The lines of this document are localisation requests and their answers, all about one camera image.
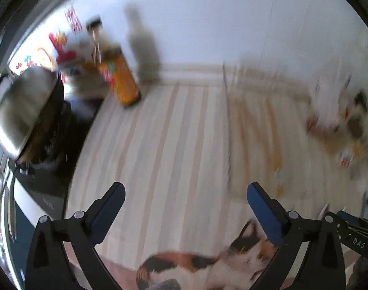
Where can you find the small white red carton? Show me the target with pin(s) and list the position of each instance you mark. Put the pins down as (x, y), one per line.
(346, 158)

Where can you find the clear plastic basket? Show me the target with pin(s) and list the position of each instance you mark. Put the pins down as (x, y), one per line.
(229, 111)

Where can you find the black range hood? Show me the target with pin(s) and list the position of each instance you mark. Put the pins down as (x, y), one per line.
(14, 12)

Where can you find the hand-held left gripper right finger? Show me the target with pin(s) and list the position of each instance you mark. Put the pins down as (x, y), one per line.
(264, 214)

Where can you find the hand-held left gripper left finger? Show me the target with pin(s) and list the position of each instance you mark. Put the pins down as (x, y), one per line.
(110, 208)

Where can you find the striped cat print table mat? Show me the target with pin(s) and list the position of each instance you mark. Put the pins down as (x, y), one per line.
(171, 157)

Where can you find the dark sauce bottle orange label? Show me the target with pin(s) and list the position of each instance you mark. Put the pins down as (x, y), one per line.
(122, 78)

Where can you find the white orange salt bag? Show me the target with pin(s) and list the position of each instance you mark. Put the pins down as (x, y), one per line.
(329, 102)

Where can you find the colourful cartoon wall stickers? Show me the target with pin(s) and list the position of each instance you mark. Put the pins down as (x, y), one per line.
(33, 60)

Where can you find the black wok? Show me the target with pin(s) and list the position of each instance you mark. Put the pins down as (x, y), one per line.
(51, 120)

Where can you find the teal cabinet door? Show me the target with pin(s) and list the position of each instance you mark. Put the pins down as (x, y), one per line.
(20, 247)

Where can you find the black induction stove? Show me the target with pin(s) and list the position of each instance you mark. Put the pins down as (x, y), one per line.
(66, 157)

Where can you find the red square wall sticker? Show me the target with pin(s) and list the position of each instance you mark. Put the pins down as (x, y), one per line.
(72, 19)

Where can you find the white patterned box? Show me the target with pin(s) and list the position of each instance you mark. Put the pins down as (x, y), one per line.
(76, 74)

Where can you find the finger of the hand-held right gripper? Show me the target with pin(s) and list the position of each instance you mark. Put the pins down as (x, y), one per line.
(350, 218)

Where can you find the steel wok lid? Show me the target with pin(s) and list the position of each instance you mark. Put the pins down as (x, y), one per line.
(23, 108)

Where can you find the red figure ornament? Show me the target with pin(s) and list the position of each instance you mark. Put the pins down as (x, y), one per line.
(61, 48)

